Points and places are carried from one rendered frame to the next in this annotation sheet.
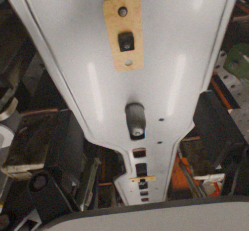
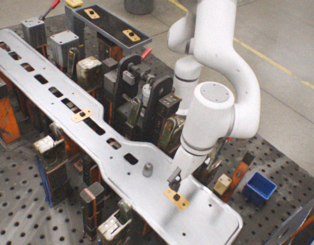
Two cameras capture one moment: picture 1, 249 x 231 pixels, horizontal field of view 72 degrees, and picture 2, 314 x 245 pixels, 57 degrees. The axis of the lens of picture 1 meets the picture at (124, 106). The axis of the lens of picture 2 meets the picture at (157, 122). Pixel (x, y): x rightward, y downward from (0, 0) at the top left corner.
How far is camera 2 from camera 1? 76 cm
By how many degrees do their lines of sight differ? 37
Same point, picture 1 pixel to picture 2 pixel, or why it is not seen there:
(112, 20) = (184, 200)
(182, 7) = (169, 216)
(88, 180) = (137, 115)
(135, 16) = (180, 205)
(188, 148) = (64, 156)
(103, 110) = (159, 165)
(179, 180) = (2, 106)
